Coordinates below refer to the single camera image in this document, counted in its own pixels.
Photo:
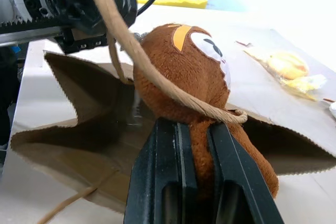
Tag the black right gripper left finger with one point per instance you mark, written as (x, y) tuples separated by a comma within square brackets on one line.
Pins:
[(155, 171)]

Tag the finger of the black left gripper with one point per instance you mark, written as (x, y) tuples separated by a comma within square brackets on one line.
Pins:
[(84, 41)]

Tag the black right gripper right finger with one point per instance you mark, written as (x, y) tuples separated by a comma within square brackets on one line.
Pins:
[(236, 182)]

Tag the brown plush owl toy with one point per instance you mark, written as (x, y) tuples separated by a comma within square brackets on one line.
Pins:
[(178, 72)]

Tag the yellow foam sponge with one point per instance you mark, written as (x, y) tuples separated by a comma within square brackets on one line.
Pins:
[(181, 2)]

